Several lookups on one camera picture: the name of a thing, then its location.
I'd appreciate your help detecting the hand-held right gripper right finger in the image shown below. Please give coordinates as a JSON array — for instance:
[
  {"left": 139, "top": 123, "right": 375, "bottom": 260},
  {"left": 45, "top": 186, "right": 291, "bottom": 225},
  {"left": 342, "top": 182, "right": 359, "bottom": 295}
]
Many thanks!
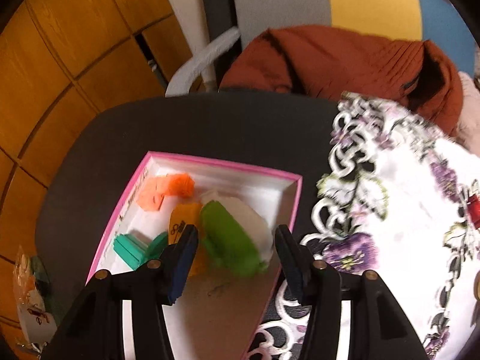
[{"left": 275, "top": 225, "right": 428, "bottom": 360}]

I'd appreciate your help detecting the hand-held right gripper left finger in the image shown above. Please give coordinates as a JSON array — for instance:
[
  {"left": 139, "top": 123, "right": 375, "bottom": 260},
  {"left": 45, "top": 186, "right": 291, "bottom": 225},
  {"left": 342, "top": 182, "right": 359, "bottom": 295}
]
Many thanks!
[{"left": 43, "top": 224, "right": 199, "bottom": 360}]

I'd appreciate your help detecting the yellow craft punch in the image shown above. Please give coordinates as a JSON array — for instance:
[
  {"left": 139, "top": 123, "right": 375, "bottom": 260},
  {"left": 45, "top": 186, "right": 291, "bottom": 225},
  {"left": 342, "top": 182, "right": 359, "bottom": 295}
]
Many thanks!
[{"left": 168, "top": 202, "right": 209, "bottom": 276}]

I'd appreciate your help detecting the teal craft punch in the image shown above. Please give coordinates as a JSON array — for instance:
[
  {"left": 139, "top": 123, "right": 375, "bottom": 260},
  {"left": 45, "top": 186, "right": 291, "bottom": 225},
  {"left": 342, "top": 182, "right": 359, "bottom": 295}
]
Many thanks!
[{"left": 112, "top": 231, "right": 169, "bottom": 271}]

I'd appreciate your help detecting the pink cardboard box tray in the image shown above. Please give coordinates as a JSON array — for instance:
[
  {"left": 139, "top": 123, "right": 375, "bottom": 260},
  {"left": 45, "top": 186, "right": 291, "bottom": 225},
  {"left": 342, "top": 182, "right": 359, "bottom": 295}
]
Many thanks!
[{"left": 85, "top": 151, "right": 303, "bottom": 360}]

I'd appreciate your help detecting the orange craft punch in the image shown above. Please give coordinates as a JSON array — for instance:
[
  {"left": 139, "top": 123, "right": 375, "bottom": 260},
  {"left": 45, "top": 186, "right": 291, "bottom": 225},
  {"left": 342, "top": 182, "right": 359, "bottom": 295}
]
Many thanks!
[{"left": 137, "top": 173, "right": 196, "bottom": 212}]

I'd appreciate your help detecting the white floral embroidered tablecloth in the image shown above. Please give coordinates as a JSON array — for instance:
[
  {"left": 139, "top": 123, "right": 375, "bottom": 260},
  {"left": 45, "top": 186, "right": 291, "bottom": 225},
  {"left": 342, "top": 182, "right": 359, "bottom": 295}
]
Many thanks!
[{"left": 247, "top": 92, "right": 480, "bottom": 360}]

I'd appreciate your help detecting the printed plastic bag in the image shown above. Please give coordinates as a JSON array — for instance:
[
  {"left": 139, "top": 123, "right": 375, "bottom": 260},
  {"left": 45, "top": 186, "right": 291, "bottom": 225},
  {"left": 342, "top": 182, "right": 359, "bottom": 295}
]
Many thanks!
[{"left": 13, "top": 245, "right": 59, "bottom": 353}]

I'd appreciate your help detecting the rust red quilted jacket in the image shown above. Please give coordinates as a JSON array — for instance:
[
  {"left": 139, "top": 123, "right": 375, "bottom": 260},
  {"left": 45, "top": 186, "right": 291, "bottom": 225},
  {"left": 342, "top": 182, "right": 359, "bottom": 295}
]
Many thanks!
[{"left": 219, "top": 25, "right": 464, "bottom": 137}]

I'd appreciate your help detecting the wooden panelled cabinet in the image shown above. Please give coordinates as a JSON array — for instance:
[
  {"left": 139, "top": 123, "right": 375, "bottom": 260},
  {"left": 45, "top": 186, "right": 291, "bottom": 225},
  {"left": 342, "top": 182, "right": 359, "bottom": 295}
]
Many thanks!
[{"left": 0, "top": 0, "right": 211, "bottom": 349}]

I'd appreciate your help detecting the pale pink blanket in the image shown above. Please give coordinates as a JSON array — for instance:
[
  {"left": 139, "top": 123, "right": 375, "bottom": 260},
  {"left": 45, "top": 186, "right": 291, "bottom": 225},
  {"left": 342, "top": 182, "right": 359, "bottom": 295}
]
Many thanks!
[{"left": 457, "top": 71, "right": 480, "bottom": 147}]

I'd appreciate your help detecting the grey yellow blue chair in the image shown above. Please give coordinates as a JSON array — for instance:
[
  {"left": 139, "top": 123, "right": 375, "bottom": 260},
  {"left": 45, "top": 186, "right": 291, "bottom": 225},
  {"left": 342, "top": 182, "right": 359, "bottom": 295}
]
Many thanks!
[{"left": 165, "top": 0, "right": 475, "bottom": 96}]

